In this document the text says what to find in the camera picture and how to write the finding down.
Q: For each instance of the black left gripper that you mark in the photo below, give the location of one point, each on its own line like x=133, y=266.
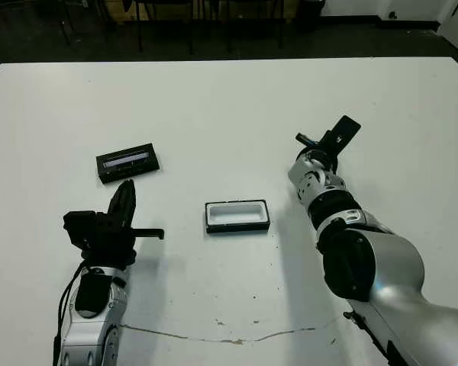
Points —
x=107, y=248

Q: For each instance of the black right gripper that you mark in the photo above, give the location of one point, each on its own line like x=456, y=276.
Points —
x=326, y=146

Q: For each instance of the black printed box lid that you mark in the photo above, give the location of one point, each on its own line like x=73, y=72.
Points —
x=129, y=162

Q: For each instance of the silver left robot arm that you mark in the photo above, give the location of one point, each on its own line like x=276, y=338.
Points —
x=88, y=335

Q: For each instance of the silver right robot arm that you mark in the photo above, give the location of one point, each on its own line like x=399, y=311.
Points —
x=385, y=259

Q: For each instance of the black box base white insert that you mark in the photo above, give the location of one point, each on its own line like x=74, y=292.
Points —
x=236, y=228

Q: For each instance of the dark round trash bin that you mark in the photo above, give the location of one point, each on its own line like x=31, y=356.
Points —
x=311, y=9

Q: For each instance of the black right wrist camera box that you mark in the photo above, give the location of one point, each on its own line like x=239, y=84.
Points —
x=343, y=133

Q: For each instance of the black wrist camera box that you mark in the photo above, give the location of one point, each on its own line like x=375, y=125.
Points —
x=80, y=225
x=343, y=133

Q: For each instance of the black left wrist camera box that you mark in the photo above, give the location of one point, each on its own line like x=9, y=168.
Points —
x=80, y=225

